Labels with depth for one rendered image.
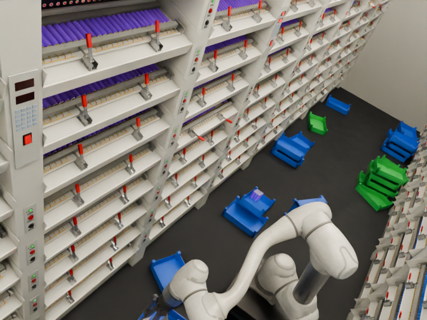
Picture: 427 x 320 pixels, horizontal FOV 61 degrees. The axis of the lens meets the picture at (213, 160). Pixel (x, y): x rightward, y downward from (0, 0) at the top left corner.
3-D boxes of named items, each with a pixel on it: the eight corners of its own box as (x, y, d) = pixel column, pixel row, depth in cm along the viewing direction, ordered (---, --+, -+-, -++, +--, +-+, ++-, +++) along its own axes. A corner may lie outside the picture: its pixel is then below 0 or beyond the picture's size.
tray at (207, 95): (244, 89, 208) (259, 73, 199) (179, 124, 164) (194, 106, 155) (222, 63, 210) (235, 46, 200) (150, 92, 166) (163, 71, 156)
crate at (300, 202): (316, 217, 308) (311, 210, 313) (327, 202, 296) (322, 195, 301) (288, 221, 295) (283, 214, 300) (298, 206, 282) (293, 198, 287)
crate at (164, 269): (198, 297, 223) (202, 291, 218) (169, 310, 212) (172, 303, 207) (176, 257, 239) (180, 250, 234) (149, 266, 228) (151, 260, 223)
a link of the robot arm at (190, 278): (164, 277, 143) (176, 308, 135) (187, 253, 138) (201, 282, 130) (183, 277, 151) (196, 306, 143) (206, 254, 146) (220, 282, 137)
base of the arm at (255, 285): (288, 279, 218) (291, 273, 214) (272, 306, 202) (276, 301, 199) (262, 260, 223) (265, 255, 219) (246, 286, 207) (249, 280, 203)
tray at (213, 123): (234, 115, 220) (243, 106, 214) (170, 155, 176) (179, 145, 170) (213, 91, 222) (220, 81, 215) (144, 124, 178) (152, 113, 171)
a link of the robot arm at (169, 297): (181, 278, 150) (173, 287, 152) (165, 280, 143) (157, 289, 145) (191, 298, 145) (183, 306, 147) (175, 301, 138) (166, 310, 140)
